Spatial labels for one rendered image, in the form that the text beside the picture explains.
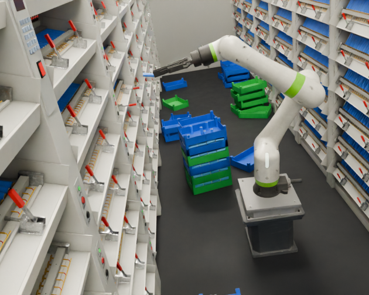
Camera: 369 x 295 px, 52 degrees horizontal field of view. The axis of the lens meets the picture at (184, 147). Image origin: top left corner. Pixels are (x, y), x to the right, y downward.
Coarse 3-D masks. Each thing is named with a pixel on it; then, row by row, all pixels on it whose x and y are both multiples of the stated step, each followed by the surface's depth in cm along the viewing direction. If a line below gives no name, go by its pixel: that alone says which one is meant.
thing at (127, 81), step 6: (120, 78) 214; (126, 78) 215; (132, 78) 215; (126, 84) 216; (120, 96) 196; (126, 96) 198; (120, 102) 187; (126, 102) 189; (126, 108) 181; (120, 114) 160; (126, 114) 185
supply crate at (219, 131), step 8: (216, 120) 274; (184, 128) 272; (216, 128) 274; (224, 128) 258; (184, 136) 253; (192, 136) 267; (200, 136) 256; (208, 136) 257; (216, 136) 259; (224, 136) 260; (184, 144) 257; (192, 144) 256
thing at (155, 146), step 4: (156, 144) 311; (156, 148) 313; (152, 152) 306; (156, 152) 307; (152, 156) 297; (156, 156) 297; (152, 160) 293; (156, 160) 295; (152, 164) 288; (156, 164) 289; (156, 168) 284; (156, 172) 278; (156, 176) 273; (156, 180) 268; (156, 184) 258
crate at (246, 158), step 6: (246, 150) 311; (252, 150) 316; (240, 156) 308; (246, 156) 312; (252, 156) 310; (234, 162) 299; (240, 162) 305; (246, 162) 303; (252, 162) 302; (240, 168) 296; (246, 168) 290; (252, 168) 291
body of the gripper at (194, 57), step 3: (195, 51) 179; (192, 54) 178; (195, 54) 178; (198, 54) 178; (189, 57) 183; (192, 57) 178; (195, 57) 178; (198, 57) 178; (189, 60) 178; (192, 60) 178; (195, 60) 178; (198, 60) 178; (192, 63) 179; (195, 63) 179; (198, 63) 179; (195, 66) 180; (198, 66) 182
